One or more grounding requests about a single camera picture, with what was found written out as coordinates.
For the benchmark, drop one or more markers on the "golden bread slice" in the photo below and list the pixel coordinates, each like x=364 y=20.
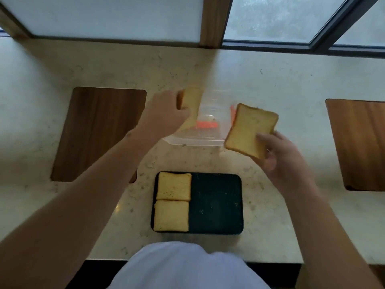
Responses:
x=246 y=129
x=192 y=100
x=171 y=216
x=174 y=186

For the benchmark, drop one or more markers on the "dark metal window frame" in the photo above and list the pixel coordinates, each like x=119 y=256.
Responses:
x=270 y=45

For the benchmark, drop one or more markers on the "dark wooden table inlay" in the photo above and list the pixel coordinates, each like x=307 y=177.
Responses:
x=361 y=144
x=96 y=126

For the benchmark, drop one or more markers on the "clear container with orange clips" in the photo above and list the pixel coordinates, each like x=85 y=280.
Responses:
x=207 y=136

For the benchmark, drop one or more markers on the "dark green tray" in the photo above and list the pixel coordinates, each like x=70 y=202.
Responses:
x=216 y=204

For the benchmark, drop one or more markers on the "person's white shirt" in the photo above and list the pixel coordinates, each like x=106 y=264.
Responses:
x=186 y=267

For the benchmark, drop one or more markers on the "person's left hand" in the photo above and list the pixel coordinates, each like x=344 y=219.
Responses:
x=162 y=117

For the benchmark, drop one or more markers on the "person's left forearm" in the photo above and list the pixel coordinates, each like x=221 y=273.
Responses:
x=69 y=213

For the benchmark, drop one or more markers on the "person's right hand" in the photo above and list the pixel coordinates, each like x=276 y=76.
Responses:
x=285 y=168

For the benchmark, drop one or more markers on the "person's right forearm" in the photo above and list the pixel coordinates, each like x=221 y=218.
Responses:
x=328 y=243

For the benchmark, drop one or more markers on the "wooden window post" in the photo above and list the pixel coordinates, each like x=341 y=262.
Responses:
x=215 y=21
x=12 y=25

